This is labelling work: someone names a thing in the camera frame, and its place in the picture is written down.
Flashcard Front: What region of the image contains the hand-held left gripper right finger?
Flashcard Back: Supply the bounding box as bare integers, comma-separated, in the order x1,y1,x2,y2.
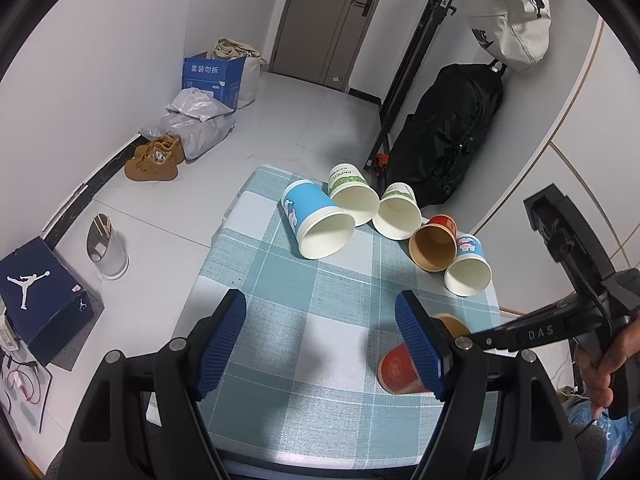
394,291,597,480

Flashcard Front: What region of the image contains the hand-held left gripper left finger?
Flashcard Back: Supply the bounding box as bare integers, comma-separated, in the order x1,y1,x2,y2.
47,289,248,480

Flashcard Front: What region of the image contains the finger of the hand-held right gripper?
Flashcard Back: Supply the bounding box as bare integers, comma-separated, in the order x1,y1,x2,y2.
468,302,582,355

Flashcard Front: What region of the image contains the white shoulder bag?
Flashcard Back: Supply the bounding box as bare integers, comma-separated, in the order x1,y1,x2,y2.
452,0,552,74

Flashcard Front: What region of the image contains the red brown-lined paper cup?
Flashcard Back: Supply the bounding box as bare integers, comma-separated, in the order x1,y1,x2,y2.
408,214,458,273

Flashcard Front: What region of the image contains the small blue paper cup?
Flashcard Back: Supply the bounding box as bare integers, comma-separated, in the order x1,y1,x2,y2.
443,234,492,297

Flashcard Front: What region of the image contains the white green paper cup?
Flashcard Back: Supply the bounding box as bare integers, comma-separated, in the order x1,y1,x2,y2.
372,182,423,240
327,162,381,226

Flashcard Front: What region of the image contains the large blue paper cup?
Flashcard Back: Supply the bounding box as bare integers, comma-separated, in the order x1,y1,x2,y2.
281,179,357,261

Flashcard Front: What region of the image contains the person's right hand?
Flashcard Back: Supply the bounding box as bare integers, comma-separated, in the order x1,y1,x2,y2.
574,309,640,410

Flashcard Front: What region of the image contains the teal checked tablecloth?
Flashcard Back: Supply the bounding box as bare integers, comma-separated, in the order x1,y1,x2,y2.
172,164,503,467

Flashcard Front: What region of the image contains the black backpack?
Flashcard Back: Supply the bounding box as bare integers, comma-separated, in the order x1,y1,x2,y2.
387,62,505,211

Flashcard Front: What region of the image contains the dark blue shoe box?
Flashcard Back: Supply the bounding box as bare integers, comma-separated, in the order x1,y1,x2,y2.
0,237,105,367

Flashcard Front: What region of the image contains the brown shoe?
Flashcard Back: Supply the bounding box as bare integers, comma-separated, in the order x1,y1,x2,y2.
124,147,180,182
134,133,187,165

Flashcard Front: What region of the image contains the grey plastic bag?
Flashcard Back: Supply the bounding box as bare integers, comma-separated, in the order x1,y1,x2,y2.
139,110,237,161

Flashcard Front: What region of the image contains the white plastic bag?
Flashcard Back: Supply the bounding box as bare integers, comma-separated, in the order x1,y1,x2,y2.
166,88,228,123

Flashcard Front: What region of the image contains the blue cardboard box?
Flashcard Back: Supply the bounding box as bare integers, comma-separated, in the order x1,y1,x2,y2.
181,51,247,111

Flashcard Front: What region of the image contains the black tripod stand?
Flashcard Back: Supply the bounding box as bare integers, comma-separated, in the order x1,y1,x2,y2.
367,0,466,171

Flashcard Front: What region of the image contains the beige tote bag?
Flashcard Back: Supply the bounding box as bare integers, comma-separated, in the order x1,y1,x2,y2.
207,37,268,110

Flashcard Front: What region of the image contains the grey door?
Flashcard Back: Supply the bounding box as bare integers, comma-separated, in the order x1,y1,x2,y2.
267,0,446,93

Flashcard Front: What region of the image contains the red cable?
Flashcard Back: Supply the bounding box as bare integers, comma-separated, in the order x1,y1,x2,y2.
5,357,45,407

